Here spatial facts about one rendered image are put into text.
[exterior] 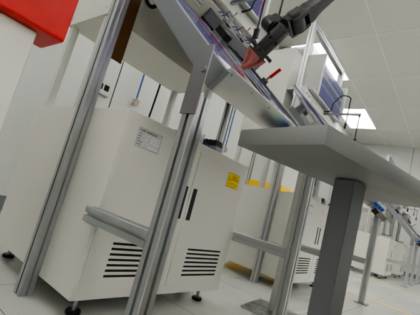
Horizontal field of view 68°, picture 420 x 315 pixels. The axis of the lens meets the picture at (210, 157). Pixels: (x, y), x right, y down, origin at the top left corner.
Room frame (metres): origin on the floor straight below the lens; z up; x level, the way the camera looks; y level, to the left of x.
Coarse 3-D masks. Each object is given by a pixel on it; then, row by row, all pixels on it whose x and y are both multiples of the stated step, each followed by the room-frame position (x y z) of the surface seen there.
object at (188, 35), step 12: (156, 0) 0.93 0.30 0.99; (168, 0) 0.89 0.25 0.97; (168, 12) 0.87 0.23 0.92; (180, 12) 0.84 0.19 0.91; (168, 24) 0.86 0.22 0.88; (180, 24) 0.83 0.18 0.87; (192, 24) 0.79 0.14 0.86; (180, 36) 0.82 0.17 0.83; (192, 36) 0.79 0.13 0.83; (192, 48) 0.78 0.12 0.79; (192, 60) 0.77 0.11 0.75; (216, 60) 0.72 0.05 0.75; (216, 72) 0.71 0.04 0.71; (228, 72) 0.71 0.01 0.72; (216, 84) 0.73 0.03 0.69
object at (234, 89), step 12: (228, 84) 0.74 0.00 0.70; (240, 84) 0.75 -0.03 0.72; (228, 96) 0.77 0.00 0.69; (240, 96) 0.79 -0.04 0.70; (252, 96) 0.81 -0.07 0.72; (240, 108) 0.83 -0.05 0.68; (252, 108) 0.85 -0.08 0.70; (264, 108) 0.87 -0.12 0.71; (252, 120) 0.89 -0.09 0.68; (264, 120) 0.91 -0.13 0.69; (276, 120) 0.93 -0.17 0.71; (288, 120) 0.96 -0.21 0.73
